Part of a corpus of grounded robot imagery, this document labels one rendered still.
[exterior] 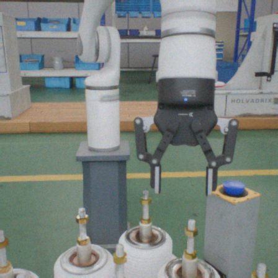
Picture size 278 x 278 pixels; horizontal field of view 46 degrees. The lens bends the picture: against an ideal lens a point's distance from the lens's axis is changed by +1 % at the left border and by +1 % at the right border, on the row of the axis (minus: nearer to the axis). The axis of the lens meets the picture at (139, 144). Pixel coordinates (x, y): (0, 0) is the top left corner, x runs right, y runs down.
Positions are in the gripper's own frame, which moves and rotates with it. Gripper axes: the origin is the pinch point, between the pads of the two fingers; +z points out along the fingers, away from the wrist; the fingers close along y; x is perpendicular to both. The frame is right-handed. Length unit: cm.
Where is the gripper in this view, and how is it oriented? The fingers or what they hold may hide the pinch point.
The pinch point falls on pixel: (183, 183)
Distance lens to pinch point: 46.0
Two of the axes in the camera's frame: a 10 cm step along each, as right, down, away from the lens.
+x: 1.3, -1.0, 9.9
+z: -0.2, 9.9, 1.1
